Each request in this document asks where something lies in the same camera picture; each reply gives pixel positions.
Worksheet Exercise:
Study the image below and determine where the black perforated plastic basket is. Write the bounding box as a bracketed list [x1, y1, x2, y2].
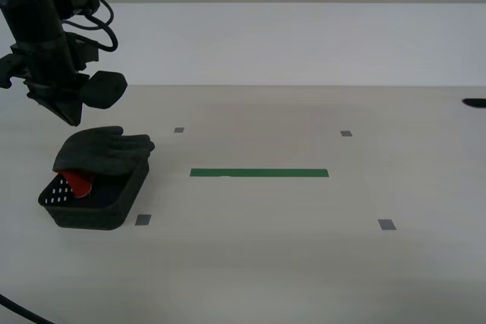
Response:
[37, 156, 151, 231]

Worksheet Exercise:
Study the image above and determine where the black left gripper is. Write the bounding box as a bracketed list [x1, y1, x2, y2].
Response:
[0, 32, 128, 127]

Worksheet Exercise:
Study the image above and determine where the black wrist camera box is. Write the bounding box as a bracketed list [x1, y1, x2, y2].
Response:
[67, 33, 100, 74]

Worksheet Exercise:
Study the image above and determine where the thick black cable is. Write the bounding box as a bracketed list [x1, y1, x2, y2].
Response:
[0, 293, 57, 324]

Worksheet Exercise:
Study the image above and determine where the black glove with red cuff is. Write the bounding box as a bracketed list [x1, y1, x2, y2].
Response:
[52, 125, 156, 200]

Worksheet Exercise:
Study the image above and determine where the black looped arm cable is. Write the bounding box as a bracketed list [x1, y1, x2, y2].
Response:
[84, 0, 115, 31]
[62, 16, 118, 52]

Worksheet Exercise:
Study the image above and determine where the green tape strip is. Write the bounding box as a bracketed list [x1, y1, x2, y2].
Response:
[189, 168, 330, 178]

